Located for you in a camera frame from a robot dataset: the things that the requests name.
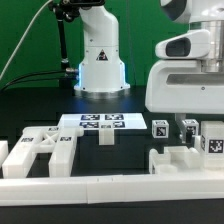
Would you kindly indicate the white tagged cube left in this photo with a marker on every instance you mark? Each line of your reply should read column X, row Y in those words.
column 160, row 128

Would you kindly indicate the white U-shaped fence frame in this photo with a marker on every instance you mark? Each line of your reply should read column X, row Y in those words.
column 38, row 188

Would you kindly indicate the white tagged cube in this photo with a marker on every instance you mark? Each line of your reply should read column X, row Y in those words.
column 160, row 128
column 191, row 128

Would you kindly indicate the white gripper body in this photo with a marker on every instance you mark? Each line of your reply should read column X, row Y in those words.
column 179, row 82

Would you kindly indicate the white chair seat part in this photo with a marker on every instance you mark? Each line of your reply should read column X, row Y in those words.
column 174, row 159

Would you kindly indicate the white chair back part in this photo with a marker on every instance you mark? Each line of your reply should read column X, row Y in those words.
column 60, row 142

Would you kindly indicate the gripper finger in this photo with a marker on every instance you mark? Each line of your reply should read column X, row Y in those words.
column 178, row 119

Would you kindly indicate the white base tag plate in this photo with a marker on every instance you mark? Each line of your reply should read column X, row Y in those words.
column 95, row 121

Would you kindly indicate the white tagged cube right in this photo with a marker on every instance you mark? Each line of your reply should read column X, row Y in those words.
column 191, row 128

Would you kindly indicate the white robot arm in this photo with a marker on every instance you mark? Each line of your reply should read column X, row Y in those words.
column 102, row 73

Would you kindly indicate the black camera stand pole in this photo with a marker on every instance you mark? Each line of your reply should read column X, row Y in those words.
column 68, row 11

